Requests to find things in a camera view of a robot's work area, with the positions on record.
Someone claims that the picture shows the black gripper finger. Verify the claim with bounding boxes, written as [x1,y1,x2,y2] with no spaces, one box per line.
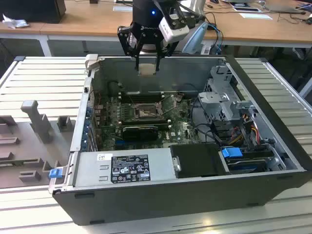
[155,33,180,72]
[117,24,146,72]

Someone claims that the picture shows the silver CPU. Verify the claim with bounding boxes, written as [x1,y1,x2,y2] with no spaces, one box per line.
[137,62,157,77]

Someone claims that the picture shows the metal socket cover frame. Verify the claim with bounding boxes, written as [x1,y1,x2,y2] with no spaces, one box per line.
[157,94,183,116]

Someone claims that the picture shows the black RAM slot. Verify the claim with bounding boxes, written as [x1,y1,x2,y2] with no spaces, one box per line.
[121,118,168,123]
[120,93,164,98]
[120,96,163,100]
[121,98,163,103]
[120,90,164,95]
[121,117,166,121]

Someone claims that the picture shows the CPU socket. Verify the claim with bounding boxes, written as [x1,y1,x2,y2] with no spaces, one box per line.
[133,103,163,120]

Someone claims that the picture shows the pale blue teach pendant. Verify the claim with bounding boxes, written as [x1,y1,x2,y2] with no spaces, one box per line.
[181,23,209,54]

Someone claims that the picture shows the wooden desk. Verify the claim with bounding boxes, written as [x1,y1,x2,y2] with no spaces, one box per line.
[0,0,134,58]
[204,0,312,49]

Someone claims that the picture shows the metal drive cage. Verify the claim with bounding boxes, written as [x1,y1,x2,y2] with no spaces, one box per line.
[197,64,259,122]

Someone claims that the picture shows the green RAM stick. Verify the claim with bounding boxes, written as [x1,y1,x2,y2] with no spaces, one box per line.
[122,121,172,130]

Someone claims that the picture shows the green motherboard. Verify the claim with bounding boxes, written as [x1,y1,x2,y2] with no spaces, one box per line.
[94,94,203,151]

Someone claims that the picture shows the black graphics card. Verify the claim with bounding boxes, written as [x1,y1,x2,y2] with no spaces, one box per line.
[121,125,159,142]

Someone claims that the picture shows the black box on desk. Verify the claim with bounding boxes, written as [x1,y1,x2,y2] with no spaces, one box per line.
[0,0,66,24]

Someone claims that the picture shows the crumpled white paper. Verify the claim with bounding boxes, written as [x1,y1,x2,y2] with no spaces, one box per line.
[1,13,30,29]

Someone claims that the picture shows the black plastic shroud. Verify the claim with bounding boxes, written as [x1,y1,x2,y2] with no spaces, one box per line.
[169,143,231,178]

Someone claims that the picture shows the hard disk in blue carrier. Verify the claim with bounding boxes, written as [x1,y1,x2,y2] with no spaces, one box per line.
[221,147,268,174]

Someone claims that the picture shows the grey power supply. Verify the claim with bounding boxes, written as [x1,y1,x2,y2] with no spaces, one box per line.
[73,148,176,187]

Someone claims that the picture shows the grey parts rack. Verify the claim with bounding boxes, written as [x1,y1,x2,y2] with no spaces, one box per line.
[0,99,76,190]

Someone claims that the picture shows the blue case latch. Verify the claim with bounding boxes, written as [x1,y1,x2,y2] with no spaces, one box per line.
[48,169,63,180]

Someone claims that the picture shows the black PC case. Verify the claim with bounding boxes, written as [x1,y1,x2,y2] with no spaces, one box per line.
[48,54,312,226]

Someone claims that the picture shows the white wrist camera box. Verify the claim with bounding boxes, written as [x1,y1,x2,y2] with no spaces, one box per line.
[158,6,190,43]

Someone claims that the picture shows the blue cable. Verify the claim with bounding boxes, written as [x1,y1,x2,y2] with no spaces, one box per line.
[207,23,224,54]

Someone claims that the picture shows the thick black cable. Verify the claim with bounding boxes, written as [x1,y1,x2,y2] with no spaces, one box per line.
[191,97,221,147]

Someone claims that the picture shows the red yellow power wires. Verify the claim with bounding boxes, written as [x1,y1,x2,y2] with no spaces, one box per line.
[230,123,260,146]

